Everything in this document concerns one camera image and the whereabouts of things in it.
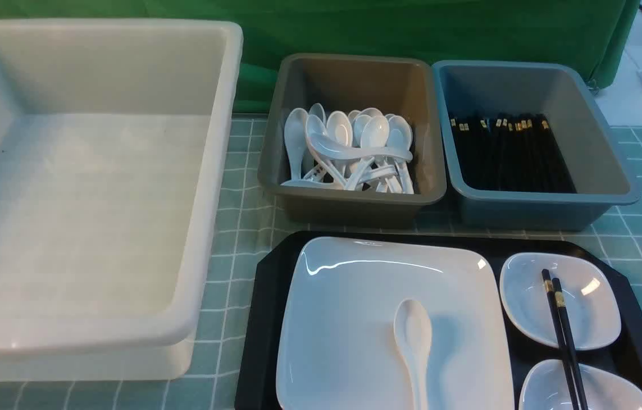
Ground large white square plate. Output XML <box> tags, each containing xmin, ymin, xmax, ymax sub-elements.
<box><xmin>275</xmin><ymin>236</ymin><xmax>516</xmax><ymax>409</ymax></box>

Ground white ceramic soup spoon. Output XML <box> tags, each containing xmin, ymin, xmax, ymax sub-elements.
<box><xmin>392</xmin><ymin>298</ymin><xmax>433</xmax><ymax>409</ymax></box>

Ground black chopstick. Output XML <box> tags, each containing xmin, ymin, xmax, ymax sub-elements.
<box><xmin>552</xmin><ymin>277</ymin><xmax>589</xmax><ymax>409</ymax></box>
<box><xmin>541</xmin><ymin>268</ymin><xmax>579</xmax><ymax>409</ymax></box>

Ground white small dish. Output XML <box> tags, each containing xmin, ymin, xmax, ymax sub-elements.
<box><xmin>500</xmin><ymin>252</ymin><xmax>622</xmax><ymax>351</ymax></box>
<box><xmin>518</xmin><ymin>360</ymin><xmax>642</xmax><ymax>409</ymax></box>

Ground pile of white spoons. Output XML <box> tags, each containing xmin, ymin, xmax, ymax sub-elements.
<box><xmin>282</xmin><ymin>103</ymin><xmax>415</xmax><ymax>194</ymax></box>

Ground grey plastic spoon bin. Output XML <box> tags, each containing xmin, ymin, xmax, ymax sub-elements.
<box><xmin>257</xmin><ymin>54</ymin><xmax>447</xmax><ymax>228</ymax></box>

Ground pile of black chopsticks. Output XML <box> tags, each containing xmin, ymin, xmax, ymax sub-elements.
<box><xmin>449</xmin><ymin>112</ymin><xmax>576</xmax><ymax>194</ymax></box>

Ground blue plastic chopstick bin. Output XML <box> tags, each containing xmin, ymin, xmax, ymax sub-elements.
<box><xmin>433</xmin><ymin>60</ymin><xmax>640</xmax><ymax>231</ymax></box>

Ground large white plastic tub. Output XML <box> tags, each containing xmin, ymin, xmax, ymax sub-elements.
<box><xmin>0</xmin><ymin>18</ymin><xmax>244</xmax><ymax>383</ymax></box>

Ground green backdrop cloth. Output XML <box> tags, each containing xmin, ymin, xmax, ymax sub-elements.
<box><xmin>0</xmin><ymin>1</ymin><xmax>639</xmax><ymax>113</ymax></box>

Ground teal checkered tablecloth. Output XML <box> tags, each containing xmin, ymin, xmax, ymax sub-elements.
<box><xmin>0</xmin><ymin>115</ymin><xmax>642</xmax><ymax>409</ymax></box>

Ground black plastic serving tray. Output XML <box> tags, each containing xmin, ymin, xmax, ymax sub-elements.
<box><xmin>234</xmin><ymin>231</ymin><xmax>642</xmax><ymax>409</ymax></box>

